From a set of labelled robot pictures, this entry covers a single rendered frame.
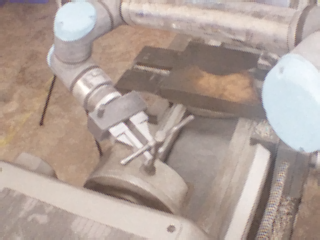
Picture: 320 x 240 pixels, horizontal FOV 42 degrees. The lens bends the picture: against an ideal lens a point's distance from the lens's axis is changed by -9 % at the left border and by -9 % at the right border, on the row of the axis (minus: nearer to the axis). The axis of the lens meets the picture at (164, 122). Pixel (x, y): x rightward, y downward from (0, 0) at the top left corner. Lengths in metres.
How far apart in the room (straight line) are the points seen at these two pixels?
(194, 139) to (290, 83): 1.22
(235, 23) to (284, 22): 0.10
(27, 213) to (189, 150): 1.00
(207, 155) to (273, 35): 1.01
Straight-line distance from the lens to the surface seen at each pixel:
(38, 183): 0.85
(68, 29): 0.93
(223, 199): 1.41
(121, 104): 0.98
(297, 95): 0.53
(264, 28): 0.73
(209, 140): 1.73
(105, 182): 1.02
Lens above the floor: 1.96
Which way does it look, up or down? 43 degrees down
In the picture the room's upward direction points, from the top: 6 degrees counter-clockwise
